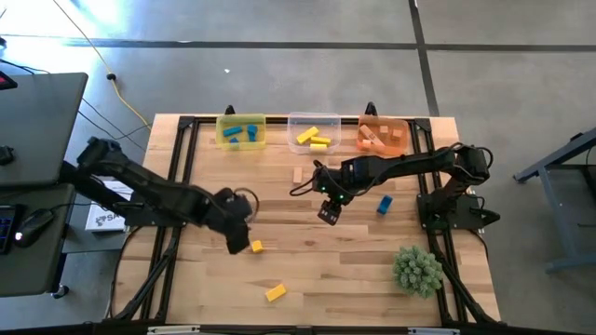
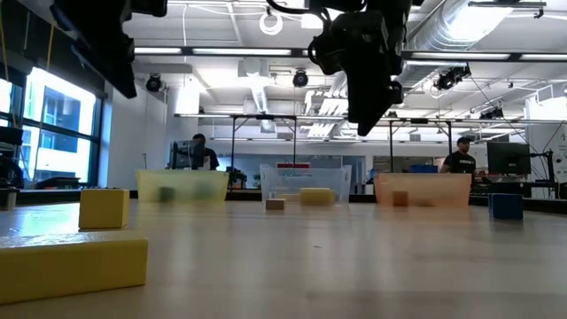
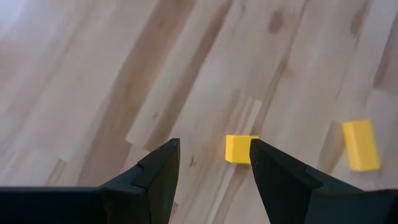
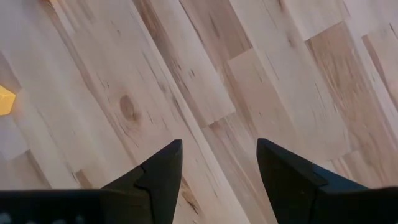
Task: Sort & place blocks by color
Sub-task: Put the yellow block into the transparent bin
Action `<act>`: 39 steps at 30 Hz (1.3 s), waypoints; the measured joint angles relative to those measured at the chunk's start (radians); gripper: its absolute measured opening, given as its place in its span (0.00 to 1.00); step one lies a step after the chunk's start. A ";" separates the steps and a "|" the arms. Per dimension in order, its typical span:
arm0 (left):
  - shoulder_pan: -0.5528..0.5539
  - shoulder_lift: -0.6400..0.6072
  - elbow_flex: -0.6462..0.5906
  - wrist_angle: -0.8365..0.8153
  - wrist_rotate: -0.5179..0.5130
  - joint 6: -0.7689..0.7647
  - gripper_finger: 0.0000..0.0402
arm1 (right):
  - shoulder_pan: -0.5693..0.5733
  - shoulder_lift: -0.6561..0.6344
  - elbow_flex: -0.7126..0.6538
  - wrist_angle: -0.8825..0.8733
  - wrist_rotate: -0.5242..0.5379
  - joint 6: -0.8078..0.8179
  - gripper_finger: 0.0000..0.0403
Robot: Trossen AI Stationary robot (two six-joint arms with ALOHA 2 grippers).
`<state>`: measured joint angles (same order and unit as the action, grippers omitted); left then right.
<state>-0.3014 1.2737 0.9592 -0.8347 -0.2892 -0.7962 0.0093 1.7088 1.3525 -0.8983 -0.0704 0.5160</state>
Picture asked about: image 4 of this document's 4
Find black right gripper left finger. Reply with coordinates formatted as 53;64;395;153
102;139;183;224

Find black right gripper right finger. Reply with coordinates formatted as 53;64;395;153
256;138;369;224

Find thick yellow block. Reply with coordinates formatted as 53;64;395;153
0;85;17;117

